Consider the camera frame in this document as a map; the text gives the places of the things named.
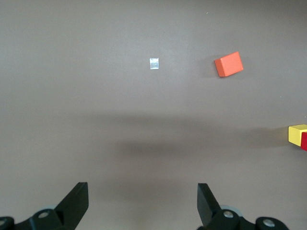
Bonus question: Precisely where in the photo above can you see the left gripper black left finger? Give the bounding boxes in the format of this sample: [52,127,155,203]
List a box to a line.
[0,182,90,230]

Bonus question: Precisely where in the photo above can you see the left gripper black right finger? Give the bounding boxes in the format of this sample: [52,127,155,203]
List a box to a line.
[197,183,288,230]

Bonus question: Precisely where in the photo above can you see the yellow wooden block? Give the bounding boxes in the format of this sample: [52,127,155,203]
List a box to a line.
[288,124,307,147]

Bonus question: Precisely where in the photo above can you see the orange wooden block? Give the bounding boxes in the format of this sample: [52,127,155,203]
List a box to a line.
[213,51,244,78]

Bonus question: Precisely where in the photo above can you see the small clear tape piece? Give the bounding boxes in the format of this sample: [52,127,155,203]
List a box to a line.
[149,57,160,70]

